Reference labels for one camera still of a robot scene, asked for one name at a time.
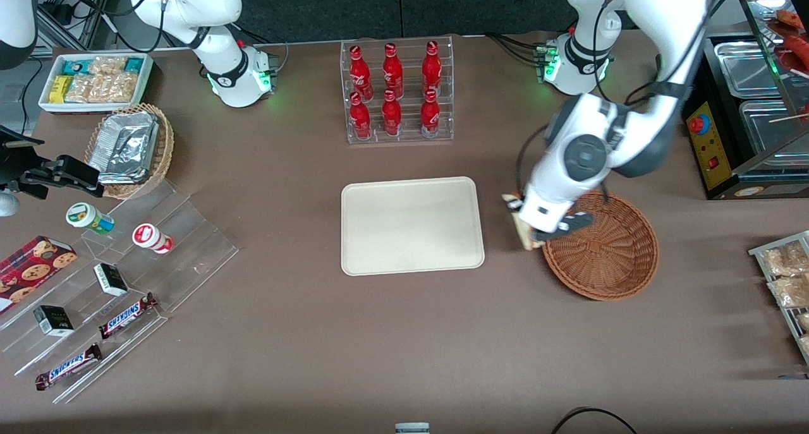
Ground red sausage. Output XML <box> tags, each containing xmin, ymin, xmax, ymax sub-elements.
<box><xmin>772</xmin><ymin>8</ymin><xmax>809</xmax><ymax>75</ymax></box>

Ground red label white lid jar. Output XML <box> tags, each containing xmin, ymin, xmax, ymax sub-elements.
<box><xmin>132</xmin><ymin>223</ymin><xmax>174</xmax><ymax>255</ymax></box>

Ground green label white lid jar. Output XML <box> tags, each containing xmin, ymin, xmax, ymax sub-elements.
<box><xmin>66</xmin><ymin>202</ymin><xmax>116</xmax><ymax>236</ymax></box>

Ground triangle sandwich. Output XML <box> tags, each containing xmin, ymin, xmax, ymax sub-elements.
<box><xmin>502</xmin><ymin>193</ymin><xmax>545</xmax><ymax>251</ymax></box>

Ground red cola bottle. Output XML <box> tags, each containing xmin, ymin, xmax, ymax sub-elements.
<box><xmin>349</xmin><ymin>92</ymin><xmax>372</xmax><ymax>140</ymax></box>
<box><xmin>381</xmin><ymin>90</ymin><xmax>403</xmax><ymax>138</ymax></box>
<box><xmin>382</xmin><ymin>42</ymin><xmax>404</xmax><ymax>100</ymax></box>
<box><xmin>420</xmin><ymin>88</ymin><xmax>441</xmax><ymax>138</ymax></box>
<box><xmin>422</xmin><ymin>40</ymin><xmax>442</xmax><ymax>97</ymax></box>
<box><xmin>350</xmin><ymin>45</ymin><xmax>373</xmax><ymax>101</ymax></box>

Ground clear acrylic step stand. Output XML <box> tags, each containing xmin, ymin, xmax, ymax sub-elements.
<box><xmin>0</xmin><ymin>180</ymin><xmax>240</xmax><ymax>404</ymax></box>

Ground small black carton box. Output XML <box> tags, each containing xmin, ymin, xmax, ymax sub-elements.
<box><xmin>94</xmin><ymin>263</ymin><xmax>129</xmax><ymax>297</ymax></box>
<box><xmin>33</xmin><ymin>305</ymin><xmax>75</xmax><ymax>337</ymax></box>

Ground flat foil wrapped sandwich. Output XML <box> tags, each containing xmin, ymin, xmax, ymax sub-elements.
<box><xmin>88</xmin><ymin>112</ymin><xmax>159</xmax><ymax>169</ymax></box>

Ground brown wicker basket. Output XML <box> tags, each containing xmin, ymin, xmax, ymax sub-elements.
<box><xmin>542</xmin><ymin>191</ymin><xmax>659</xmax><ymax>302</ymax></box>

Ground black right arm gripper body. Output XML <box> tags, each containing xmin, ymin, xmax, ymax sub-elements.
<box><xmin>0</xmin><ymin>126</ymin><xmax>46</xmax><ymax>198</ymax></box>

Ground clear acrylic bottle rack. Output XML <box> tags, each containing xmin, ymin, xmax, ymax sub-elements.
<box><xmin>340</xmin><ymin>36</ymin><xmax>454</xmax><ymax>145</ymax></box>

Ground cream rectangular plastic tray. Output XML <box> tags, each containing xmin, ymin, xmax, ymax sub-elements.
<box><xmin>341</xmin><ymin>176</ymin><xmax>485</xmax><ymax>277</ymax></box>

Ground red tartan cookie box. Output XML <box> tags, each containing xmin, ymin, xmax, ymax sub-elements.
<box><xmin>0</xmin><ymin>235</ymin><xmax>78</xmax><ymax>315</ymax></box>

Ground crumpled foil wrapped sandwich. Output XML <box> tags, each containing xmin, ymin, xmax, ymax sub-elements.
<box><xmin>101</xmin><ymin>131</ymin><xmax>154</xmax><ymax>185</ymax></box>

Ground aluminium frame shelf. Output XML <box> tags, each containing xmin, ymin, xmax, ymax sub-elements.
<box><xmin>37</xmin><ymin>0</ymin><xmax>118</xmax><ymax>51</ymax></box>

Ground yellow snack packet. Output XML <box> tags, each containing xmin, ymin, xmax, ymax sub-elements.
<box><xmin>49</xmin><ymin>75</ymin><xmax>74</xmax><ymax>104</ymax></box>

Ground black cable bundle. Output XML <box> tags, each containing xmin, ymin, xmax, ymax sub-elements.
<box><xmin>485</xmin><ymin>32</ymin><xmax>545</xmax><ymax>66</ymax></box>
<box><xmin>38</xmin><ymin>0</ymin><xmax>162</xmax><ymax>53</ymax></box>

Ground stainless steel pan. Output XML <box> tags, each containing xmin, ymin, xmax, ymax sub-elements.
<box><xmin>714</xmin><ymin>40</ymin><xmax>791</xmax><ymax>100</ymax></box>
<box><xmin>738</xmin><ymin>99</ymin><xmax>809</xmax><ymax>158</ymax></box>

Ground clear bag of crackers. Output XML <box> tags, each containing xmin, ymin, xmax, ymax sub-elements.
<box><xmin>66</xmin><ymin>74</ymin><xmax>138</xmax><ymax>104</ymax></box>
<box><xmin>87</xmin><ymin>56</ymin><xmax>127</xmax><ymax>76</ymax></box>

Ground light wicker basket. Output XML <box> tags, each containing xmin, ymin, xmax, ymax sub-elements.
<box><xmin>85</xmin><ymin>104</ymin><xmax>175</xmax><ymax>200</ymax></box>

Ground black cable loop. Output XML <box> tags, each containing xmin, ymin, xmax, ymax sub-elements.
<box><xmin>550</xmin><ymin>407</ymin><xmax>639</xmax><ymax>434</ymax></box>

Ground Snickers chocolate bar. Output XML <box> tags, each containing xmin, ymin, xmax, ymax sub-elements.
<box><xmin>35</xmin><ymin>344</ymin><xmax>103</xmax><ymax>391</ymax></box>
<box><xmin>99</xmin><ymin>292</ymin><xmax>159</xmax><ymax>340</ymax></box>

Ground glass food warmer cabinet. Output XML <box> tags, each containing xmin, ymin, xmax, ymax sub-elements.
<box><xmin>683</xmin><ymin>0</ymin><xmax>809</xmax><ymax>201</ymax></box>

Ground white rectangular snack bin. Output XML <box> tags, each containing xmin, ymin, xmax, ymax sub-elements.
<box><xmin>38</xmin><ymin>53</ymin><xmax>154</xmax><ymax>114</ymax></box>

